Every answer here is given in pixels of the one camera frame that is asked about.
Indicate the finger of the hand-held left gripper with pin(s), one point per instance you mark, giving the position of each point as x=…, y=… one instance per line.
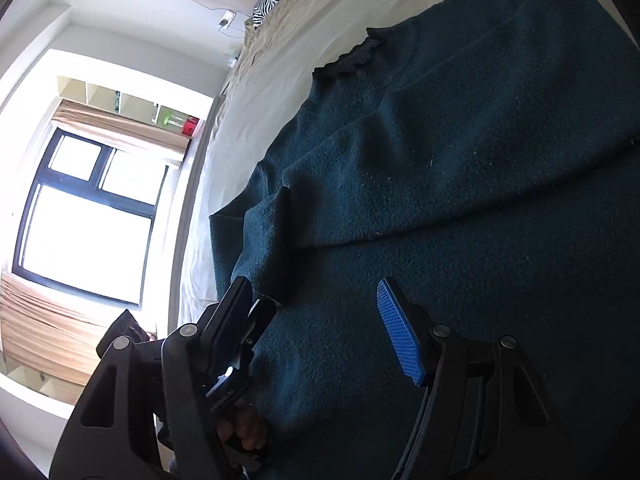
x=261, y=320

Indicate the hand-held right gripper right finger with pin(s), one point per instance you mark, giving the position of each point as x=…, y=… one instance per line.
x=402, y=330

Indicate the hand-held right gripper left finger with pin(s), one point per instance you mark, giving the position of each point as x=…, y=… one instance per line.
x=150, y=400

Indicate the dark teal knit sweater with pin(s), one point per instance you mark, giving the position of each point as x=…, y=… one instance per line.
x=425, y=185

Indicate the person's left hand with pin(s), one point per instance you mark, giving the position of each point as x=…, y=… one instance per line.
x=247, y=427

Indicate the beige curtain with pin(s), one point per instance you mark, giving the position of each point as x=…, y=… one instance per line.
x=125, y=132
x=60, y=330

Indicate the grey window sill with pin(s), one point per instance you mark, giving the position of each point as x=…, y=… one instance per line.
x=172, y=240

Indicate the black framed window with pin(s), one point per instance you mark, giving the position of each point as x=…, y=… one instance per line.
x=85, y=230

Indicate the red box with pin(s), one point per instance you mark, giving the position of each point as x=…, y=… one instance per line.
x=191, y=126

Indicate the bed with beige sheet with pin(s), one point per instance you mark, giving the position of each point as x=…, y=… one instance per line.
x=280, y=105

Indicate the green desk lamp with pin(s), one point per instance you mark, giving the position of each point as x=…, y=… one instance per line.
x=171, y=120

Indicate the white wall shelf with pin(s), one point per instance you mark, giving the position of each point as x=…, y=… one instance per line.
x=30, y=382
x=100, y=95

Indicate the wall socket with charger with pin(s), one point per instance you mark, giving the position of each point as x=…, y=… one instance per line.
x=227, y=19

